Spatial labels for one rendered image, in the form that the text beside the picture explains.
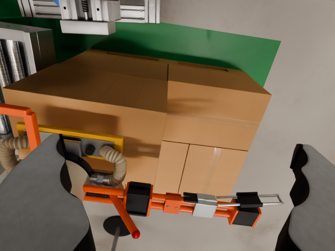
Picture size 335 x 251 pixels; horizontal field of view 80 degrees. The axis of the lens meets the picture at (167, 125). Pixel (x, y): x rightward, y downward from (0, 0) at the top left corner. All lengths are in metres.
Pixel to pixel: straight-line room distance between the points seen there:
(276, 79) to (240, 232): 2.04
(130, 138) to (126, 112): 0.11
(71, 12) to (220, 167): 1.21
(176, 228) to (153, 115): 2.33
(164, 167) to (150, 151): 0.60
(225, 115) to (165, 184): 0.67
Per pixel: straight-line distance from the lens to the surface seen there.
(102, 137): 0.69
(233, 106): 1.24
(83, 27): 0.68
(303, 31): 1.90
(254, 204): 0.71
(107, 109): 0.79
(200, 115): 1.22
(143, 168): 0.92
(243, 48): 1.73
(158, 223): 2.87
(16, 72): 1.39
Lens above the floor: 1.63
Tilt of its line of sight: 61 degrees down
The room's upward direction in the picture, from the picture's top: 178 degrees counter-clockwise
